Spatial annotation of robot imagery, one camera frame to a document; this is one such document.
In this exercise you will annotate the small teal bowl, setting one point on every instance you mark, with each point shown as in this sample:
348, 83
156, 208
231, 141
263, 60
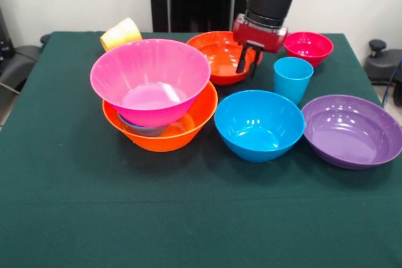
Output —
141, 130

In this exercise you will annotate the black equipment box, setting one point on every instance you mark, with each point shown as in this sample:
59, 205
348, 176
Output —
4, 42

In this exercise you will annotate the purple bowl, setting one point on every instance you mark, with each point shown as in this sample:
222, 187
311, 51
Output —
351, 130

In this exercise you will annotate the blue cup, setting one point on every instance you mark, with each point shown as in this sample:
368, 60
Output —
292, 83

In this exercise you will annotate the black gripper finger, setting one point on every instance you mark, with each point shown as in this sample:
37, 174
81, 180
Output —
242, 62
255, 65

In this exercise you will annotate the dark green tablecloth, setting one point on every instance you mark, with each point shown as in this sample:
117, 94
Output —
201, 217

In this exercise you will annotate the red-orange bowl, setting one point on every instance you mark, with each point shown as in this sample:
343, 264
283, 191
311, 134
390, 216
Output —
220, 54

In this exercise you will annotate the large pink bowl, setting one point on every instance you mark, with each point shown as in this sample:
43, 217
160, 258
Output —
147, 67

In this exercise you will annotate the yellow cup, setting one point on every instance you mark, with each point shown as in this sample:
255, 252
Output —
121, 34

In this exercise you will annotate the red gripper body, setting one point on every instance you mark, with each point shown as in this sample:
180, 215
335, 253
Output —
260, 37

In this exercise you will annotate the medium blue bowl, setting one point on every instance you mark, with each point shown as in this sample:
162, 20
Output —
257, 117

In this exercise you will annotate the large orange bowl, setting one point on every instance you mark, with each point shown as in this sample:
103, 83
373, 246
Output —
201, 114

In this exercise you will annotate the small crimson bowl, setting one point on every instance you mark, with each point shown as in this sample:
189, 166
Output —
307, 48

